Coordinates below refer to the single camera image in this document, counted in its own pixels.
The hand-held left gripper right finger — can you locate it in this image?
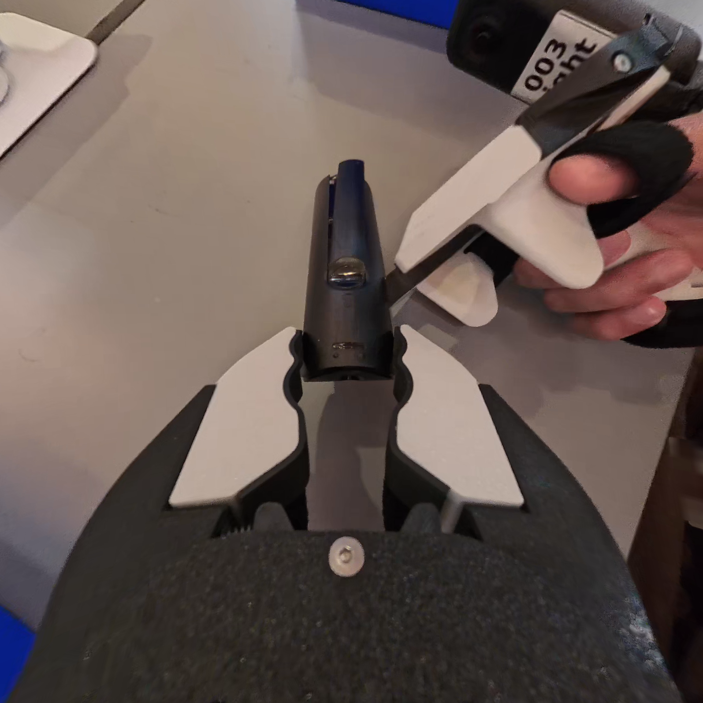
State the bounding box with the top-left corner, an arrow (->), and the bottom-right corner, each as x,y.
383,324 -> 525,532

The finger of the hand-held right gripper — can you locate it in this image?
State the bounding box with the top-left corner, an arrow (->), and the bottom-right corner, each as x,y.
384,241 -> 499,328
394,66 -> 672,274

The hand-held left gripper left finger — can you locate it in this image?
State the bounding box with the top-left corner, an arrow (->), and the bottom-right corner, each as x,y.
167,326 -> 309,531

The black remote control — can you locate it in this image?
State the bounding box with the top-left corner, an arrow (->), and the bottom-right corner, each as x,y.
301,159 -> 397,383

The grey desk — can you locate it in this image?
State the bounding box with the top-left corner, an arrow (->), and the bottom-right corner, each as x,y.
0,0 -> 694,632

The person's right hand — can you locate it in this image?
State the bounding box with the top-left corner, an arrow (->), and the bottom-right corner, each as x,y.
516,110 -> 703,342

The blue plastic bin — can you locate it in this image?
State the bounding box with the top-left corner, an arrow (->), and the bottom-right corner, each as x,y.
0,604 -> 37,701
335,0 -> 458,31

